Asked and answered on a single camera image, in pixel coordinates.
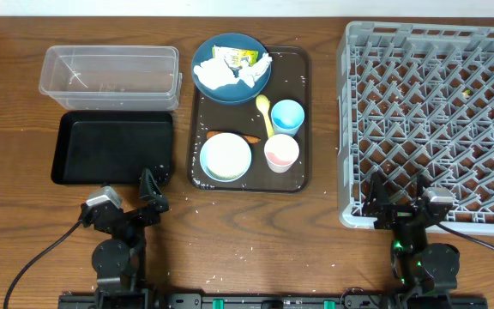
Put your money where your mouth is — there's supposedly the dark brown serving tray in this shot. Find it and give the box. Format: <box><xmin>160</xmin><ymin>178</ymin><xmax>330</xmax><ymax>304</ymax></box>
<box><xmin>186</xmin><ymin>45</ymin><xmax>311</xmax><ymax>193</ymax></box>

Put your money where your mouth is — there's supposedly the yellow green snack wrapper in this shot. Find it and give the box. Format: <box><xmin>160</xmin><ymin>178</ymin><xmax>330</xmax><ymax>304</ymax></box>
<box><xmin>212</xmin><ymin>45</ymin><xmax>258</xmax><ymax>70</ymax></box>

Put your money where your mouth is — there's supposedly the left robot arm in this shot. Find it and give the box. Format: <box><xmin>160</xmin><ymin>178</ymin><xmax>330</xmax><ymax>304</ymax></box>
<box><xmin>79</xmin><ymin>168</ymin><xmax>169</xmax><ymax>309</ymax></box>

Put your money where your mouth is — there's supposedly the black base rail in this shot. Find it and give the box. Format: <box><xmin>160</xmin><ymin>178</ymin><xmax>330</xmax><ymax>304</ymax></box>
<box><xmin>57</xmin><ymin>291</ymin><xmax>489</xmax><ymax>309</ymax></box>

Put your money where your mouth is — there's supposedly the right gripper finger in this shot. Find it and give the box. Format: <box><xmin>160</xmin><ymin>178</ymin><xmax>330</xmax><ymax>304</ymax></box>
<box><xmin>364</xmin><ymin>172</ymin><xmax>389</xmax><ymax>209</ymax></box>
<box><xmin>416</xmin><ymin>171</ymin><xmax>430</xmax><ymax>202</ymax></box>

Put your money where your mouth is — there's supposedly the clear plastic waste bin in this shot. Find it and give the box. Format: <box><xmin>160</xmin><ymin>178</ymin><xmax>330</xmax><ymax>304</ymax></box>
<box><xmin>39</xmin><ymin>45</ymin><xmax>182</xmax><ymax>111</ymax></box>

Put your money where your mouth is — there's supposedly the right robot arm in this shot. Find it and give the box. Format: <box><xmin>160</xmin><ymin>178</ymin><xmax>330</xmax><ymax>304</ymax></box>
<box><xmin>362</xmin><ymin>173</ymin><xmax>460</xmax><ymax>308</ymax></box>

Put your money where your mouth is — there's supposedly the grey dishwasher rack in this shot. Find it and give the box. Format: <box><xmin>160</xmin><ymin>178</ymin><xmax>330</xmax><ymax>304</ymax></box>
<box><xmin>336</xmin><ymin>21</ymin><xmax>494</xmax><ymax>236</ymax></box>

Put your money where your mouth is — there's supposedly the orange carrot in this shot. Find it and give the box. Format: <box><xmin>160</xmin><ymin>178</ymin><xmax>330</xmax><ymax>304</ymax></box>
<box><xmin>207</xmin><ymin>130</ymin><xmax>261</xmax><ymax>144</ymax></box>

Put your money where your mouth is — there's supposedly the light blue bowl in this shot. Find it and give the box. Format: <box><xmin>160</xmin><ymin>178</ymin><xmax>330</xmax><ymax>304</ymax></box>
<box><xmin>199</xmin><ymin>132</ymin><xmax>253</xmax><ymax>184</ymax></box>

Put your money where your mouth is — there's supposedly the black plastic tray bin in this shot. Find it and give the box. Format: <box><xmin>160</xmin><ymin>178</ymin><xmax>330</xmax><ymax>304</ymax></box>
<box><xmin>51</xmin><ymin>111</ymin><xmax>173</xmax><ymax>185</ymax></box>

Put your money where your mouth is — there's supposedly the light blue plastic cup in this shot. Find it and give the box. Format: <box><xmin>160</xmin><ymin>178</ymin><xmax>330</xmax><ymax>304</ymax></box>
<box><xmin>270</xmin><ymin>100</ymin><xmax>304</xmax><ymax>136</ymax></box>

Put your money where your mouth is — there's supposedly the pink plastic cup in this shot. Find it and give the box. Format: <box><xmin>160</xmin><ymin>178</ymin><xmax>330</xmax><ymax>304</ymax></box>
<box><xmin>264</xmin><ymin>134</ymin><xmax>299</xmax><ymax>173</ymax></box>

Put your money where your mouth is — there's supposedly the white tissue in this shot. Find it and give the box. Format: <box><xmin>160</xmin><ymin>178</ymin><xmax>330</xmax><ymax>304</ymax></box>
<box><xmin>193</xmin><ymin>53</ymin><xmax>272</xmax><ymax>90</ymax></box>

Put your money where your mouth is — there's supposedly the yellow plastic spoon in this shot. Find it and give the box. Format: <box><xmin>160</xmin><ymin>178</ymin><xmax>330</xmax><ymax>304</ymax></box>
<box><xmin>256</xmin><ymin>94</ymin><xmax>274</xmax><ymax>138</ymax></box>

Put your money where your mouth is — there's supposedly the dark blue plate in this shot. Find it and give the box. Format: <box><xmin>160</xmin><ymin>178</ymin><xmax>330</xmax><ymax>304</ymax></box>
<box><xmin>191</xmin><ymin>33</ymin><xmax>272</xmax><ymax>105</ymax></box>

